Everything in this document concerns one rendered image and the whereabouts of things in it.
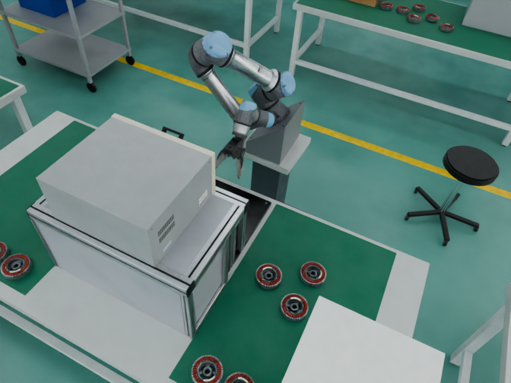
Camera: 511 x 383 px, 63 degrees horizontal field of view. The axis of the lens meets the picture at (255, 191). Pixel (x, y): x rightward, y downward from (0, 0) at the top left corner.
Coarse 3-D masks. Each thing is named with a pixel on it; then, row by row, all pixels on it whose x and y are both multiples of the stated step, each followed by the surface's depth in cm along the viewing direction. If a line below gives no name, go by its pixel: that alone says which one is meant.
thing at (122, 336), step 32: (32, 128) 232; (96, 128) 236; (0, 160) 214; (256, 192) 211; (0, 288) 167; (64, 288) 168; (96, 288) 169; (416, 288) 179; (64, 320) 159; (96, 320) 160; (128, 320) 161; (384, 320) 168; (416, 320) 169; (96, 352) 152; (128, 352) 153; (160, 352) 154
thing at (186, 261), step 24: (216, 192) 160; (48, 216) 147; (216, 216) 152; (240, 216) 155; (96, 240) 141; (192, 240) 144; (216, 240) 145; (144, 264) 136; (168, 264) 137; (192, 264) 137; (192, 288) 135
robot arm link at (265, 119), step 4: (260, 112) 192; (264, 112) 194; (268, 112) 197; (260, 116) 192; (264, 116) 194; (268, 116) 195; (272, 116) 198; (260, 120) 193; (264, 120) 194; (268, 120) 196; (272, 120) 198; (252, 124) 199; (256, 124) 195; (260, 124) 195; (264, 124) 196; (268, 124) 197; (272, 124) 199; (252, 128) 202
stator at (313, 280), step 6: (306, 264) 179; (312, 264) 179; (318, 264) 179; (300, 270) 177; (306, 270) 179; (312, 270) 178; (318, 270) 179; (324, 270) 178; (300, 276) 177; (306, 276) 175; (312, 276) 176; (324, 276) 176; (306, 282) 174; (312, 282) 173; (318, 282) 174
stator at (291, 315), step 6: (294, 294) 169; (282, 300) 167; (288, 300) 167; (294, 300) 169; (300, 300) 168; (282, 306) 165; (288, 306) 168; (300, 306) 168; (306, 306) 166; (282, 312) 164; (288, 312) 163; (294, 312) 166; (300, 312) 164; (306, 312) 164; (288, 318) 164; (294, 318) 162; (300, 318) 163
